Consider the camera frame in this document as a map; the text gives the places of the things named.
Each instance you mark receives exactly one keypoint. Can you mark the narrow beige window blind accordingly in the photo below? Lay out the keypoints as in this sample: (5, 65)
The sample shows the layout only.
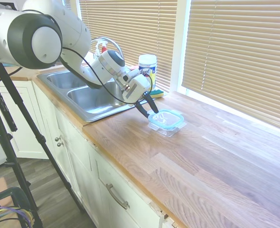
(130, 28)

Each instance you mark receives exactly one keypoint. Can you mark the clear lid with teal rim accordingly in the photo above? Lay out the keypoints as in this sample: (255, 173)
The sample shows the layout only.
(166, 117)

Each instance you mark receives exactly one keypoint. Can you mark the clear soap bottle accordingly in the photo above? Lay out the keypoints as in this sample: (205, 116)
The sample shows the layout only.
(97, 51)

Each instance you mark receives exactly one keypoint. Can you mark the wide beige window blind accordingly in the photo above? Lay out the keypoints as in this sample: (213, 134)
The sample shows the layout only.
(244, 54)

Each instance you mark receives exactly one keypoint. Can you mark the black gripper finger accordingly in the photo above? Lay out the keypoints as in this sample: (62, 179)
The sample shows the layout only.
(142, 110)
(152, 103)

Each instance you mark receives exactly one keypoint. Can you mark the dark green frame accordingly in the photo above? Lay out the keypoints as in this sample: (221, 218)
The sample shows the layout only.
(18, 192)

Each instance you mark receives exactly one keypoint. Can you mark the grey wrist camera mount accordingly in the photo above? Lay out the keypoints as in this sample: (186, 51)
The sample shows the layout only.
(130, 74)

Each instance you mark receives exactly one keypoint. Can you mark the stainless steel double sink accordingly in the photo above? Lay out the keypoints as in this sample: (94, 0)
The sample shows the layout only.
(87, 99)

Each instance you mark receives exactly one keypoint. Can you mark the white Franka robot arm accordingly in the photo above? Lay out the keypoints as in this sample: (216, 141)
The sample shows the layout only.
(47, 42)

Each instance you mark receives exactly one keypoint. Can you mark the spray bottle with red trigger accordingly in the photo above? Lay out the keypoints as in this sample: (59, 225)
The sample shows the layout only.
(104, 48)

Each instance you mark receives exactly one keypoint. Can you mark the clear food container base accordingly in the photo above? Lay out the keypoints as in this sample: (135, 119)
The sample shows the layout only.
(168, 133)

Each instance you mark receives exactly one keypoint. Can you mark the Lysol wipes canister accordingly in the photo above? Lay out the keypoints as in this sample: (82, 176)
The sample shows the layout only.
(148, 69)

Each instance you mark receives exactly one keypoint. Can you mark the yellow green sponge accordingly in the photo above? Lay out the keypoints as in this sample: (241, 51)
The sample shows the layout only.
(158, 93)

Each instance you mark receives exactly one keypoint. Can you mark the round metal cabinet knob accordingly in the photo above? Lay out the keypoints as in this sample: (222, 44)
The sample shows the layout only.
(60, 144)
(57, 139)

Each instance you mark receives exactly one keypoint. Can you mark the chrome faucet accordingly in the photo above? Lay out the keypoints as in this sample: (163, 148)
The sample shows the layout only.
(113, 42)

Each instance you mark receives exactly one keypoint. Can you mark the black camera tripod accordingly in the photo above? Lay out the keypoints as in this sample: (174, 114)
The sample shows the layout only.
(4, 133)

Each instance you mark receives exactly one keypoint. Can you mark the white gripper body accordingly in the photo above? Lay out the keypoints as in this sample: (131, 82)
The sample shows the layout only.
(137, 89)

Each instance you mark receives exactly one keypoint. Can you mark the white kitchen cabinet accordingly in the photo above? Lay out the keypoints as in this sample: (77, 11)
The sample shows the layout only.
(78, 161)

